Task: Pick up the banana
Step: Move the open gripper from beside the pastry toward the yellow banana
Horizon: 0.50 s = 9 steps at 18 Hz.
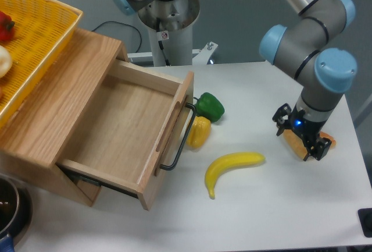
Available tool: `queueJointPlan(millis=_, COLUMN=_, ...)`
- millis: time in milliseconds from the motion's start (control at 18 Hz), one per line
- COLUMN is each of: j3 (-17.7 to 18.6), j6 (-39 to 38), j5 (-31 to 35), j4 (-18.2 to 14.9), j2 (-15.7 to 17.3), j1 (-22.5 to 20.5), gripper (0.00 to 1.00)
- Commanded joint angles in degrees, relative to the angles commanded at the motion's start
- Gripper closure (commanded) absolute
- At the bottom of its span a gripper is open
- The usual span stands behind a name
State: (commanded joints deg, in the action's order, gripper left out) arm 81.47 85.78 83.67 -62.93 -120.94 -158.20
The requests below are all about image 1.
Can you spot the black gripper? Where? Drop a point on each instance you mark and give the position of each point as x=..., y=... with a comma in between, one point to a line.
x=306, y=126

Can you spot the yellow plastic banana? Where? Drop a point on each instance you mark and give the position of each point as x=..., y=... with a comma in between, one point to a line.
x=227, y=163

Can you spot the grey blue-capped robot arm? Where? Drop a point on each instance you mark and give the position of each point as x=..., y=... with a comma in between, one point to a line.
x=301, y=52

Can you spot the orange bread roll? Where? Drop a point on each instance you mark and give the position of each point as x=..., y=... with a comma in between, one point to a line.
x=297, y=146

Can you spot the green bell pepper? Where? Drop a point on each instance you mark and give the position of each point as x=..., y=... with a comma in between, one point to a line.
x=209, y=107

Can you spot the yellow bell pepper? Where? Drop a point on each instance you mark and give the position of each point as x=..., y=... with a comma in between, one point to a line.
x=199, y=133

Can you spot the black corner object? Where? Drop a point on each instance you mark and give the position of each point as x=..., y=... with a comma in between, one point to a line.
x=365, y=215

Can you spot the open wooden drawer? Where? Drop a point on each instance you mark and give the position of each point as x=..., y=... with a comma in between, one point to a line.
x=134, y=123

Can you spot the wooden drawer cabinet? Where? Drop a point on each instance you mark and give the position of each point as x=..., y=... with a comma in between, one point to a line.
x=32, y=140

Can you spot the yellow plastic basket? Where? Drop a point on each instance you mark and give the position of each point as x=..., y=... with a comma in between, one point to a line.
x=42, y=30

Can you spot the dark metal pot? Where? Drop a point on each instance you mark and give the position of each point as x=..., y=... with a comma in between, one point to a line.
x=16, y=213

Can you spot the white round vegetable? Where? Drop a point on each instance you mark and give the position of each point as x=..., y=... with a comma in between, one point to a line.
x=5, y=61

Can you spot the red bell pepper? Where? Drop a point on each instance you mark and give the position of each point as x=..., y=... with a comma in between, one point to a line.
x=7, y=27

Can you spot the black metal drawer handle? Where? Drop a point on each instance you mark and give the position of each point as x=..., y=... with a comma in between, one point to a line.
x=170, y=167

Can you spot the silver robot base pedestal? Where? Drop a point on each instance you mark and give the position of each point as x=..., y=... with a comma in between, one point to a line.
x=170, y=29

